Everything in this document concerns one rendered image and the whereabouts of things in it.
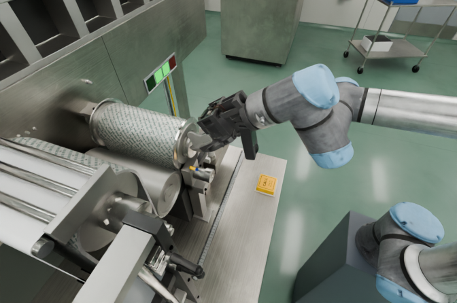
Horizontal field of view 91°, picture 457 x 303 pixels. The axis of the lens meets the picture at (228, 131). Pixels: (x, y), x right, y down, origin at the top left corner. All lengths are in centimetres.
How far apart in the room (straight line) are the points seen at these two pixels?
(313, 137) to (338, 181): 183
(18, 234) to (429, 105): 65
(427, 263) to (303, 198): 143
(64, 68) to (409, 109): 79
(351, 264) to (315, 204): 115
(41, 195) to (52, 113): 37
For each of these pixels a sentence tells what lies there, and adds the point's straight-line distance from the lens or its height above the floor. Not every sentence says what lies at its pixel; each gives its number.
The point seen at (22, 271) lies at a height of 102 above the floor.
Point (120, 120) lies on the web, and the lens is 67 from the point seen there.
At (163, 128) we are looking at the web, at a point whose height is 131.
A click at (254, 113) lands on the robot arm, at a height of 144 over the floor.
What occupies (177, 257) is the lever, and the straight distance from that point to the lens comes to 36.
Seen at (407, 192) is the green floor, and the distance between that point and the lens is 248.
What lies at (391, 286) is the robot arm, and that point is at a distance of 73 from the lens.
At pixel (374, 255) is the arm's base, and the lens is 92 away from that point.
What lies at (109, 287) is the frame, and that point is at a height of 144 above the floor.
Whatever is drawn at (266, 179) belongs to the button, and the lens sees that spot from 95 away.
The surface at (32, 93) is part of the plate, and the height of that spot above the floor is 140.
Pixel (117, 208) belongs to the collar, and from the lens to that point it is 43.
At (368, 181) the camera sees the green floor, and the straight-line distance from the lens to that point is 237.
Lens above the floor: 172
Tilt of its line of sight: 46 degrees down
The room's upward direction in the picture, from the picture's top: straight up
